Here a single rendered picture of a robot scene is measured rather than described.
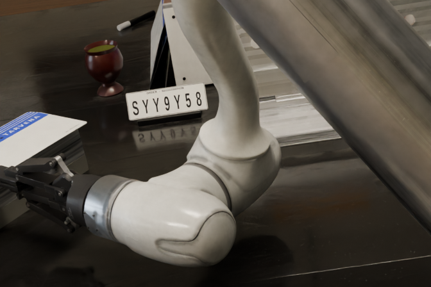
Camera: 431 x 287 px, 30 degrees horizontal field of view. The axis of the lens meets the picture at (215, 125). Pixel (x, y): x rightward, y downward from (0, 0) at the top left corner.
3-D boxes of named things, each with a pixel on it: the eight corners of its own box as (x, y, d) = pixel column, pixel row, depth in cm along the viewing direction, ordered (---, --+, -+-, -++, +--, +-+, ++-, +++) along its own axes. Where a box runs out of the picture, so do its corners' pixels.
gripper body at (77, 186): (77, 191, 110) (32, 179, 116) (90, 242, 114) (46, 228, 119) (114, 166, 116) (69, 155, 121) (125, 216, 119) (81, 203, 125)
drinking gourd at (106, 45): (135, 84, 183) (125, 38, 178) (120, 99, 176) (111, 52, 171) (101, 84, 186) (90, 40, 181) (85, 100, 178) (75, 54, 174)
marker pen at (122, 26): (152, 14, 230) (151, 9, 229) (156, 15, 229) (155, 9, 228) (117, 31, 221) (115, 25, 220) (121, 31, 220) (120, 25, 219)
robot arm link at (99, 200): (117, 257, 110) (86, 246, 114) (158, 223, 117) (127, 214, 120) (103, 200, 106) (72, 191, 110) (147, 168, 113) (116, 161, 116)
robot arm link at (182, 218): (113, 264, 110) (173, 219, 119) (204, 295, 101) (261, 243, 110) (99, 195, 106) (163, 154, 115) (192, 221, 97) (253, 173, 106)
